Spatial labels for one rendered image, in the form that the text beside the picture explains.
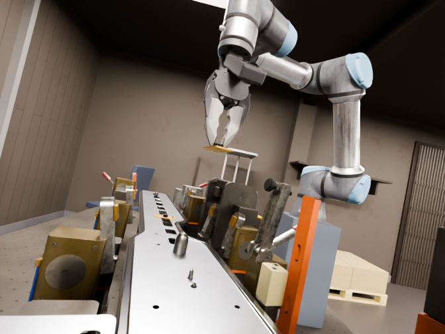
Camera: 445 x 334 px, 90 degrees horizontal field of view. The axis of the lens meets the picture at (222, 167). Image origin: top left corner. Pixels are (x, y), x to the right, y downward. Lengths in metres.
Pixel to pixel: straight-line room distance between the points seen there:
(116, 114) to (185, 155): 1.32
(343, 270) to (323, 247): 2.44
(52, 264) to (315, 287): 0.88
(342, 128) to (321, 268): 0.54
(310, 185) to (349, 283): 2.65
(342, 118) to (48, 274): 0.90
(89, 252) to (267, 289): 0.31
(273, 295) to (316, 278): 0.62
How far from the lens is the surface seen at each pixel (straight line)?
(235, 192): 0.76
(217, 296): 0.44
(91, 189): 4.28
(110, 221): 0.47
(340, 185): 0.96
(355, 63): 0.88
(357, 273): 3.61
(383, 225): 5.00
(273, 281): 0.43
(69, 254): 0.48
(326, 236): 1.02
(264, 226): 0.52
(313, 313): 1.11
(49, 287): 0.51
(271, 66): 0.77
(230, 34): 0.51
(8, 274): 1.16
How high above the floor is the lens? 1.20
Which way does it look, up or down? 2 degrees up
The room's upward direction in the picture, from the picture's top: 12 degrees clockwise
